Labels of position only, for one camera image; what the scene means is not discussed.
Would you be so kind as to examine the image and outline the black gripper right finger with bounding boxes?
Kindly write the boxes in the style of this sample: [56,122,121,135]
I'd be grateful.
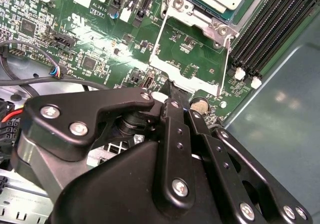
[174,86,315,224]

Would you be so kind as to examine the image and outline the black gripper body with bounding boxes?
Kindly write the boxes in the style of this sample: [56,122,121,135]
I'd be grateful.
[48,140,235,224]

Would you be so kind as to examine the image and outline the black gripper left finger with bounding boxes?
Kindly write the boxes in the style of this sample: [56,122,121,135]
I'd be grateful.
[11,81,196,212]

